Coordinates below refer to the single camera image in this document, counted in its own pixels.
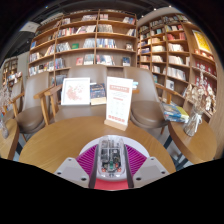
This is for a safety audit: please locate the distant wooden bookshelf unit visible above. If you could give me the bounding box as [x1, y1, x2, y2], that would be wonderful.
[1, 58, 19, 89]

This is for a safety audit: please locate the wide wooden bookshelf unit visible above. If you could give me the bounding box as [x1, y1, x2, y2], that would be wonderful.
[27, 8, 138, 79]

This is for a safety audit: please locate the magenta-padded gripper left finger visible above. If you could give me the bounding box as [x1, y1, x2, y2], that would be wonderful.
[53, 143, 100, 190]

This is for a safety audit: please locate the dark book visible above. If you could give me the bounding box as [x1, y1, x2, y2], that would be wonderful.
[89, 82, 108, 106]

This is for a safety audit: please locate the beige upholstered wooden armchair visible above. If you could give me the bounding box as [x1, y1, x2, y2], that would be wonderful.
[43, 64, 139, 126]
[123, 66, 181, 131]
[11, 71, 56, 134]

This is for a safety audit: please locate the white framed floral picture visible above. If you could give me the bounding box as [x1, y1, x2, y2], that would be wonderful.
[60, 77, 92, 107]

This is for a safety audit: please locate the stack of books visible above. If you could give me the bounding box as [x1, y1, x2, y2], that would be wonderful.
[162, 102, 190, 124]

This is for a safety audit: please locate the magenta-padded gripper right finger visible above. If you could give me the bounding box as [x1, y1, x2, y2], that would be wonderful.
[123, 143, 170, 190]

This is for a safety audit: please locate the white red sign, wooden base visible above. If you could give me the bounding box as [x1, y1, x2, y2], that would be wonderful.
[103, 76, 134, 132]

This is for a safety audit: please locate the white mouse pad, red rest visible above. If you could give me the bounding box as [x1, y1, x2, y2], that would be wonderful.
[78, 134, 150, 192]

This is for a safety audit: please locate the tall wooden bookshelf unit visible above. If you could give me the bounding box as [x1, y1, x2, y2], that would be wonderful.
[136, 13, 224, 158]

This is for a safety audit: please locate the transparent computer mouse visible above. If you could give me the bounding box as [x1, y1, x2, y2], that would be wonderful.
[96, 134, 127, 182]

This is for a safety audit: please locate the white hanging ceiling panel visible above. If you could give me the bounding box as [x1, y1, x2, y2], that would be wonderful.
[19, 20, 41, 34]

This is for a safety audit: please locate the glass vase with dried flowers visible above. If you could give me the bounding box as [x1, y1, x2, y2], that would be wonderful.
[183, 64, 218, 138]

